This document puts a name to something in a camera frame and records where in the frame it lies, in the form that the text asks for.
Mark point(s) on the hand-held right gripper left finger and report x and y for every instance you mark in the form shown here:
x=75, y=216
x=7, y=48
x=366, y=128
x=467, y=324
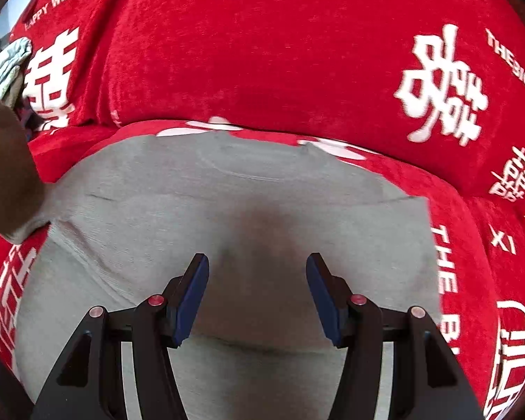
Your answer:
x=192, y=302

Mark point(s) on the grey knit sweater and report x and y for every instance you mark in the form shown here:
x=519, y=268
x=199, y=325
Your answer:
x=253, y=210

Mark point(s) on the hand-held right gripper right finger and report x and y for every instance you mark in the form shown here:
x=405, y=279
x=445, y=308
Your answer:
x=321, y=302

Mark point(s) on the grey white checked cloth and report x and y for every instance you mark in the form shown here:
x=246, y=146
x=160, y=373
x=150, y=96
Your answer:
x=11, y=70

